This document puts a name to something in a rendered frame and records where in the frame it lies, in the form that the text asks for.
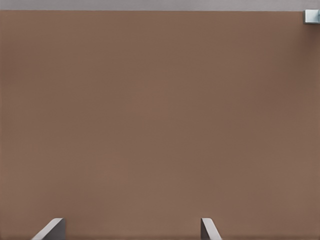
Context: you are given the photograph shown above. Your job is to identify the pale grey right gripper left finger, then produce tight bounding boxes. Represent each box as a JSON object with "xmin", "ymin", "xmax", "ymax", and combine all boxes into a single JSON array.
[{"xmin": 31, "ymin": 217, "xmax": 66, "ymax": 240}]

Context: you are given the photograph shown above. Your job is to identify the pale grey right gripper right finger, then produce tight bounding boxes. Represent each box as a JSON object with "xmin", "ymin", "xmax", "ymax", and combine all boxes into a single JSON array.
[{"xmin": 200, "ymin": 217, "xmax": 223, "ymax": 240}]

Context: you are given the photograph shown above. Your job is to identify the silver frame post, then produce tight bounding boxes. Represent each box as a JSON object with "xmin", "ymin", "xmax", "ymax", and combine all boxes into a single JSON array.
[{"xmin": 302, "ymin": 9, "xmax": 320, "ymax": 25}]

